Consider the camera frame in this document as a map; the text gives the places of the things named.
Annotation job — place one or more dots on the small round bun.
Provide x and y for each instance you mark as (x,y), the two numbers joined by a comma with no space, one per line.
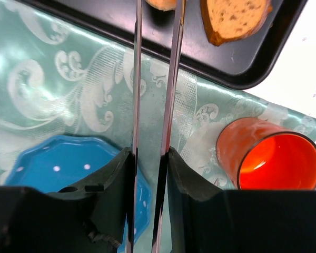
(162,5)

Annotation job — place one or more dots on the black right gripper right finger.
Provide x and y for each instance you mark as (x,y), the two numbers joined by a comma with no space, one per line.
(205,218)

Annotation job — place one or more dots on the bread slice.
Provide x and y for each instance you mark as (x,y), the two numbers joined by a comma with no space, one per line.
(228,20)

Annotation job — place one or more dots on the green satin placemat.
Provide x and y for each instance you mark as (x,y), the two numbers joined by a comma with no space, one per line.
(58,79)

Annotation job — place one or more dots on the blue dotted plate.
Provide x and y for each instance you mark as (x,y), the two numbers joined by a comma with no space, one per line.
(61,161)

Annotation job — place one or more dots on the orange enamel mug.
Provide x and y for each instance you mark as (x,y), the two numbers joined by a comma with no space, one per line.
(259,155)

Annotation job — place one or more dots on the metal serving tongs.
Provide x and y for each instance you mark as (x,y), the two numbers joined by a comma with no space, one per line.
(177,36)

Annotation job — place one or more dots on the black baking tray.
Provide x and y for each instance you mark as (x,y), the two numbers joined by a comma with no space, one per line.
(238,65)

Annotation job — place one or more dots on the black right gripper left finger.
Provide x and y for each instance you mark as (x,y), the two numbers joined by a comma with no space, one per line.
(87,216)

